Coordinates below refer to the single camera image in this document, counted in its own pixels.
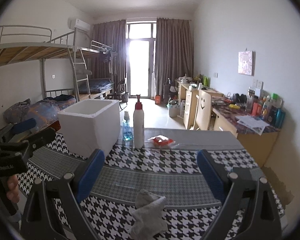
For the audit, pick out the blue orange quilt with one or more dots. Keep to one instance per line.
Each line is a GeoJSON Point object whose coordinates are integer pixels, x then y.
{"type": "Point", "coordinates": [44, 112]}

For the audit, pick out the metal bunk bed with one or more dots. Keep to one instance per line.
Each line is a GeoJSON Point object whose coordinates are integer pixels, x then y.
{"type": "Point", "coordinates": [64, 60]}

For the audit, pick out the teal bottles on desk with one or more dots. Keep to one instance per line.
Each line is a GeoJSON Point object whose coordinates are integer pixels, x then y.
{"type": "Point", "coordinates": [276, 117]}

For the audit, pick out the brown curtain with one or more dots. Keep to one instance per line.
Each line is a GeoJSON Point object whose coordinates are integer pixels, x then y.
{"type": "Point", "coordinates": [112, 61]}
{"type": "Point", "coordinates": [174, 51]}

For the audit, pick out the white waste bin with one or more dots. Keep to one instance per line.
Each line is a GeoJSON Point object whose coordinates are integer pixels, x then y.
{"type": "Point", "coordinates": [173, 108]}

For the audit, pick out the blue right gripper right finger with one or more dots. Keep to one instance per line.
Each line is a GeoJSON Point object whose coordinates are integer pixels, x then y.
{"type": "Point", "coordinates": [214, 174]}

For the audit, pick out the grey sock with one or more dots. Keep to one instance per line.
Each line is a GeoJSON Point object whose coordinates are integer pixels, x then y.
{"type": "Point", "coordinates": [148, 215]}

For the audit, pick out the wooden desk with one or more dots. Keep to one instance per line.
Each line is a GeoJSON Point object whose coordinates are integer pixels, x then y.
{"type": "Point", "coordinates": [224, 118]}

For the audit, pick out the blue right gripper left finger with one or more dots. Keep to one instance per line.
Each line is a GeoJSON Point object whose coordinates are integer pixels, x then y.
{"type": "Point", "coordinates": [87, 173]}

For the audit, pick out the black folding chair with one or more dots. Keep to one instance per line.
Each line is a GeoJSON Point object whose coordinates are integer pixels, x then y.
{"type": "Point", "coordinates": [120, 93]}

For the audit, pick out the person's left hand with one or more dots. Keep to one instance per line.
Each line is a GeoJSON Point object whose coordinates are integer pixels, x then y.
{"type": "Point", "coordinates": [12, 188]}

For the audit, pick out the white air conditioner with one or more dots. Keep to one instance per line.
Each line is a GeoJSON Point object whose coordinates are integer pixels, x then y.
{"type": "Point", "coordinates": [78, 24]}

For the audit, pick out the blue liquid spray bottle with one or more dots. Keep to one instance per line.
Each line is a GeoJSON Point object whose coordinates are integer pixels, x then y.
{"type": "Point", "coordinates": [126, 129]}

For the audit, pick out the brown right curtain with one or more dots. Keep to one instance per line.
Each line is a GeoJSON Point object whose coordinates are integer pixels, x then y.
{"type": "Point", "coordinates": [174, 51]}

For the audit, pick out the orange box on floor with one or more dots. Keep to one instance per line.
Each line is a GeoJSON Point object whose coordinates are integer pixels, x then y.
{"type": "Point", "coordinates": [157, 99]}

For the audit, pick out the brown left curtain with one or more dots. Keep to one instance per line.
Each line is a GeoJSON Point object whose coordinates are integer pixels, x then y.
{"type": "Point", "coordinates": [112, 61]}

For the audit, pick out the houndstooth table cloth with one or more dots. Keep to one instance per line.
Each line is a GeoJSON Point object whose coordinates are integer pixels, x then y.
{"type": "Point", "coordinates": [252, 209]}

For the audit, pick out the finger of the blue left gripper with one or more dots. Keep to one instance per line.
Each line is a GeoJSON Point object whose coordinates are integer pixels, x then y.
{"type": "Point", "coordinates": [24, 126]}

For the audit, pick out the pink wall picture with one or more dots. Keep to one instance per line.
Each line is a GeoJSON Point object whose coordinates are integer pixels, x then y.
{"type": "Point", "coordinates": [245, 63]}

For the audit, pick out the white styrofoam box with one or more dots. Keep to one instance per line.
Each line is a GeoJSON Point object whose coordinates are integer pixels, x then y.
{"type": "Point", "coordinates": [90, 124]}

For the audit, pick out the wooden smiley face chair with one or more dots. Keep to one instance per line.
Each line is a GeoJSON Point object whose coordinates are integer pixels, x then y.
{"type": "Point", "coordinates": [203, 111]}

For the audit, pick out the white pump lotion bottle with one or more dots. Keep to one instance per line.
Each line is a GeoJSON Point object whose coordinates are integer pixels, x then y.
{"type": "Point", "coordinates": [138, 124]}

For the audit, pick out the red snack wrapper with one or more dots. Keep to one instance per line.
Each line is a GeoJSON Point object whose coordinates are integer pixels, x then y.
{"type": "Point", "coordinates": [161, 141]}

